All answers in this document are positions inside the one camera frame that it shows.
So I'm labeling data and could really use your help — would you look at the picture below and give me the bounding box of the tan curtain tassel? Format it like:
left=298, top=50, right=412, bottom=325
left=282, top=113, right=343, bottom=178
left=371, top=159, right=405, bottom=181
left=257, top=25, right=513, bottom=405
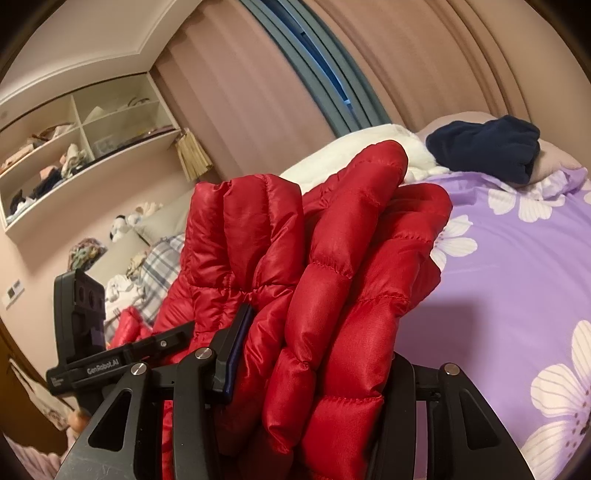
left=174, top=128, right=214, bottom=184

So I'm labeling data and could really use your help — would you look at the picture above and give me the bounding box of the white wall switch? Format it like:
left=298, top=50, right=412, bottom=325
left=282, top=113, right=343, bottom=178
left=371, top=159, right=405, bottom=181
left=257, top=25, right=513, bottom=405
left=2, top=279, right=25, bottom=309

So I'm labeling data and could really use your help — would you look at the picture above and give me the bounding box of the navy blue cloth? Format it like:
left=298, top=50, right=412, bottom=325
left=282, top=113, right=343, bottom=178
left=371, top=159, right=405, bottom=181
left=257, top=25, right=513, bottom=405
left=426, top=115, right=542, bottom=186

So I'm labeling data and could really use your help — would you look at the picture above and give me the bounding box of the floral patterned bag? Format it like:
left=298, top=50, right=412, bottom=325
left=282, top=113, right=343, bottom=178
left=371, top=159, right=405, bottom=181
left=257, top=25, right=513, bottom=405
left=68, top=237, right=108, bottom=274

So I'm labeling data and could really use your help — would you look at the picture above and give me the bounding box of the brown wooden door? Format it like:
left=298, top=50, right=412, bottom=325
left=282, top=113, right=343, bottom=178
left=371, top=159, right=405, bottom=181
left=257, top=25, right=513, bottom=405
left=0, top=320, right=61, bottom=457

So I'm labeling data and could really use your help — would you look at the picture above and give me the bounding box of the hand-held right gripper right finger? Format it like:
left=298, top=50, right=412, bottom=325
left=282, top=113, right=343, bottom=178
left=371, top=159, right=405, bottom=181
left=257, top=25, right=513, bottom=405
left=369, top=353, right=536, bottom=480

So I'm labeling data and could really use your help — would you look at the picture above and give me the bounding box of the white fleece blanket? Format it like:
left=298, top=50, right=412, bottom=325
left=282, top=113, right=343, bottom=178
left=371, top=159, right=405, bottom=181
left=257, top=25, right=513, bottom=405
left=279, top=124, right=451, bottom=186

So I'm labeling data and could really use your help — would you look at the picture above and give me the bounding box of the beige pillow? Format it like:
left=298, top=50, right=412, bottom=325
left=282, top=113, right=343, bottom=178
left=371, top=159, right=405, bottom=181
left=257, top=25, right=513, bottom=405
left=416, top=111, right=583, bottom=186

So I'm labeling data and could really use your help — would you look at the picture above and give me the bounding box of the red quilted down jacket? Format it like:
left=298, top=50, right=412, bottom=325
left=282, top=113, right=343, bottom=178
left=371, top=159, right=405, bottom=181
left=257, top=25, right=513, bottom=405
left=108, top=141, right=453, bottom=480

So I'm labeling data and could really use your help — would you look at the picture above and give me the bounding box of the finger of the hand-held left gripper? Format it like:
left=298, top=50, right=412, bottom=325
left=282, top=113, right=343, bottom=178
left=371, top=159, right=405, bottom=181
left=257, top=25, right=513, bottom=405
left=108, top=320, right=197, bottom=360

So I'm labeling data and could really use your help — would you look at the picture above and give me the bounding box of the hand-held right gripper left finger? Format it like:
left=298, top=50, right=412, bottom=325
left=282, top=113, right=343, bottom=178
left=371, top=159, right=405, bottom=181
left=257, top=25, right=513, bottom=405
left=54, top=302, right=254, bottom=480

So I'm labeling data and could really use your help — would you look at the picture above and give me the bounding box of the black white plush toy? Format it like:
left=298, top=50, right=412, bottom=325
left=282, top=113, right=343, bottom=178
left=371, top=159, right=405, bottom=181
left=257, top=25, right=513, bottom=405
left=109, top=202, right=163, bottom=244

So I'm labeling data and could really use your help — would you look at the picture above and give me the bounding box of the mixed small clothes pile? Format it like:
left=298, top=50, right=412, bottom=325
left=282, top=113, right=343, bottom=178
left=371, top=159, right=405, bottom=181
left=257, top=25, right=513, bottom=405
left=7, top=143, right=96, bottom=219

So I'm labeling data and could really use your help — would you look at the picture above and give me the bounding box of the white wall shelf unit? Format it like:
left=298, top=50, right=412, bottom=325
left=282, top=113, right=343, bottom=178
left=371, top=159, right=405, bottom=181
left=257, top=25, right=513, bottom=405
left=0, top=71, right=183, bottom=245

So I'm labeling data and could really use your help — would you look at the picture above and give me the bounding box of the beige curtain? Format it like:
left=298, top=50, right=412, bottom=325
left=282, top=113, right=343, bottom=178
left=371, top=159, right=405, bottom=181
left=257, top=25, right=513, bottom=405
left=152, top=0, right=338, bottom=185
left=305, top=0, right=575, bottom=137

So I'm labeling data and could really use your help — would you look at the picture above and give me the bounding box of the person's left hand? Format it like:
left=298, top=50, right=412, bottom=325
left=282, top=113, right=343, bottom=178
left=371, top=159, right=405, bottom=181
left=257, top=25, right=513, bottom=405
left=67, top=410, right=92, bottom=435

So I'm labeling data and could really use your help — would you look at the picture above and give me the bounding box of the white clothes pile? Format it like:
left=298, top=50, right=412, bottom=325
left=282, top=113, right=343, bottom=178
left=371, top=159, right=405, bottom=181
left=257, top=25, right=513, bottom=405
left=104, top=272, right=147, bottom=320

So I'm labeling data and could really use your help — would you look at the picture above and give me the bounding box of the grey padded headboard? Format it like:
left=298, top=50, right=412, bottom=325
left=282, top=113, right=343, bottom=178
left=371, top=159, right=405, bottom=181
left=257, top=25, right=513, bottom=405
left=134, top=189, right=204, bottom=252

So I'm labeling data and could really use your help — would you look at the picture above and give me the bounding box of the hanging printed tote bag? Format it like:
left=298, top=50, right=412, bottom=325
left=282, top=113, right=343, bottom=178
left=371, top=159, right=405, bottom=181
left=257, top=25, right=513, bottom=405
left=9, top=359, right=75, bottom=433

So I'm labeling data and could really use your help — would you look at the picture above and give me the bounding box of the plaid grey cloth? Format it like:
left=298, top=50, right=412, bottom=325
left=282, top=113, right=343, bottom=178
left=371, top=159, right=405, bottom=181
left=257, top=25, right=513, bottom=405
left=137, top=234, right=186, bottom=325

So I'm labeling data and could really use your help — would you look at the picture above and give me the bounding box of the purple floral bed sheet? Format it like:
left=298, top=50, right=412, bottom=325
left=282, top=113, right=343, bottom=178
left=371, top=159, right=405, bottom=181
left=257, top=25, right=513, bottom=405
left=392, top=166, right=591, bottom=480

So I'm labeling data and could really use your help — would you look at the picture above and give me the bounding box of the person's left forearm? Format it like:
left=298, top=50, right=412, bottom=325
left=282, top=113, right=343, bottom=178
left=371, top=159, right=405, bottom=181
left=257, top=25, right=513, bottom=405
left=4, top=431, right=63, bottom=480

